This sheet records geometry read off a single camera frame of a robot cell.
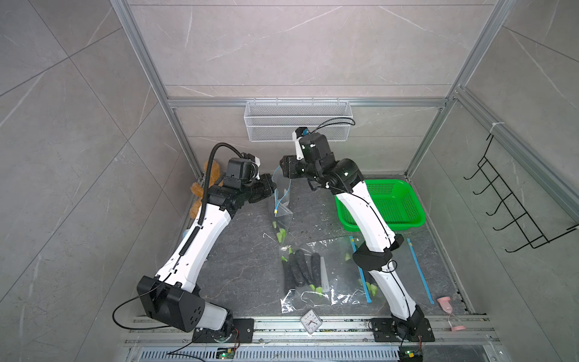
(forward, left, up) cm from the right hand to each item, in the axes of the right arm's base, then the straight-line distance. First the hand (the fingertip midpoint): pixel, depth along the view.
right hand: (290, 161), depth 72 cm
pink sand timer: (-41, -55, -38) cm, 78 cm away
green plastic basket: (+11, -49, -37) cm, 63 cm away
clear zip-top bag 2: (-10, +3, -15) cm, 18 cm away
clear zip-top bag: (-24, -10, -36) cm, 44 cm away
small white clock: (-40, -6, -36) cm, 54 cm away
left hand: (-4, +4, -6) cm, 8 cm away
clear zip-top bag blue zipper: (-21, -45, -39) cm, 63 cm away
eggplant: (-20, -4, -35) cm, 40 cm away
